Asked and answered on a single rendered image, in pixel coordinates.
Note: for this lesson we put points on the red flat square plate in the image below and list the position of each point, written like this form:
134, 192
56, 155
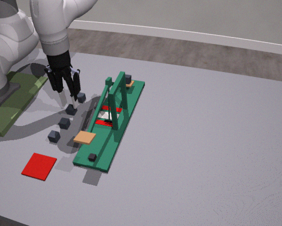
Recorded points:
39, 166

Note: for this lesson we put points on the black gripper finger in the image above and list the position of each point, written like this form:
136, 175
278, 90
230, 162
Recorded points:
73, 85
56, 83

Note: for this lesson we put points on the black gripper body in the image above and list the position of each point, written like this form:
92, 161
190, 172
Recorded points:
60, 62

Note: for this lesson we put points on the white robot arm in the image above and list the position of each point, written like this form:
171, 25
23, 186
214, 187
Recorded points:
19, 35

